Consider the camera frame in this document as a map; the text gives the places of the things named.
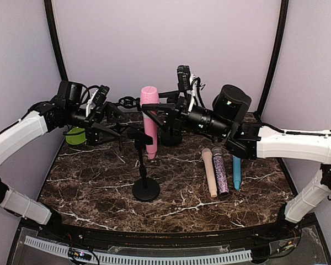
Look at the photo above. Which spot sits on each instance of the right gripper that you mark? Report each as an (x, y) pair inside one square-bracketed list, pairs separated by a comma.
[(177, 115)]

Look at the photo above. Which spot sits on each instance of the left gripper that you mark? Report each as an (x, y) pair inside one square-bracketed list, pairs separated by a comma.
[(96, 115)]

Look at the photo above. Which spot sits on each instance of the pink microphone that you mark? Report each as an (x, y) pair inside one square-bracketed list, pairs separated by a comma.
[(149, 95)]

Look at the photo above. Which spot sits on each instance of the black tripod mic stand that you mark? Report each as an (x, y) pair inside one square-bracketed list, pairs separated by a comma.
[(127, 104)]

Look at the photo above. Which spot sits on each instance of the black round-base stand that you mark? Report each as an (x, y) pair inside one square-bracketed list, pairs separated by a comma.
[(144, 189), (170, 138)]

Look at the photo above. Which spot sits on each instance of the beige microphone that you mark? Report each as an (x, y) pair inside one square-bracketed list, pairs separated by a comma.
[(210, 175)]

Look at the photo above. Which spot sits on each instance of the blue microphone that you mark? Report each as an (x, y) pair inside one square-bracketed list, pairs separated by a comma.
[(237, 173)]

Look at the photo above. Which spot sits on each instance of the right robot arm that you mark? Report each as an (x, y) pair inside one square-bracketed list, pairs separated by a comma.
[(253, 140)]

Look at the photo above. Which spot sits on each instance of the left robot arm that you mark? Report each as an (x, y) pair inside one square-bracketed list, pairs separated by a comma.
[(40, 119)]

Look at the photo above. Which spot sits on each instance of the green plate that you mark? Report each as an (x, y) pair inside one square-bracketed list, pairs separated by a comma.
[(76, 136)]

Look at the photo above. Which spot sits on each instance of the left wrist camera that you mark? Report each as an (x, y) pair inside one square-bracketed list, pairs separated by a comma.
[(97, 99)]

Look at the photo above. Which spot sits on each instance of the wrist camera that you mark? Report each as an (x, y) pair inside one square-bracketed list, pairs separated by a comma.
[(190, 86), (97, 99)]

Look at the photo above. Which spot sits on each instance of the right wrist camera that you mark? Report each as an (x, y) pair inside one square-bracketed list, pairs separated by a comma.
[(190, 86)]

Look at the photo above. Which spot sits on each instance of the black frame post left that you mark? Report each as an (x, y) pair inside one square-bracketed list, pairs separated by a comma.
[(60, 58)]

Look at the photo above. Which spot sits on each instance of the black frame post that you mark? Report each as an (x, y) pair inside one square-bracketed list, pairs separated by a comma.
[(284, 5), (60, 58)]

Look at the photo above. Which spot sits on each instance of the white cable duct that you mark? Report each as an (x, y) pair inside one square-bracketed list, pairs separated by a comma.
[(84, 256)]

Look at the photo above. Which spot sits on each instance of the black frame post right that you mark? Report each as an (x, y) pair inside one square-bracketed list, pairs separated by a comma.
[(284, 5)]

